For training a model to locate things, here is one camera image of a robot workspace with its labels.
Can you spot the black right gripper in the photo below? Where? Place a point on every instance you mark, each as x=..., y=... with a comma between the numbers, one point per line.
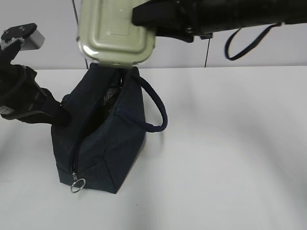
x=175, y=19

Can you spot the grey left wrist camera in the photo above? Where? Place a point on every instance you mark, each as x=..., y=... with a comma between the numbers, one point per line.
x=27, y=34

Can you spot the dark blue lunch bag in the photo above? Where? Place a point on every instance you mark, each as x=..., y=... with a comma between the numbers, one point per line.
x=111, y=111

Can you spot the green lidded glass container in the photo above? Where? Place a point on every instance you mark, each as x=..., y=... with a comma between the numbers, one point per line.
x=106, y=34

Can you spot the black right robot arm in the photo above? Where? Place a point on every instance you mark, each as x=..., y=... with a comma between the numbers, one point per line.
x=222, y=15

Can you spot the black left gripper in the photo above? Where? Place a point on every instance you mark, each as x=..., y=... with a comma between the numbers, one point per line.
x=21, y=98

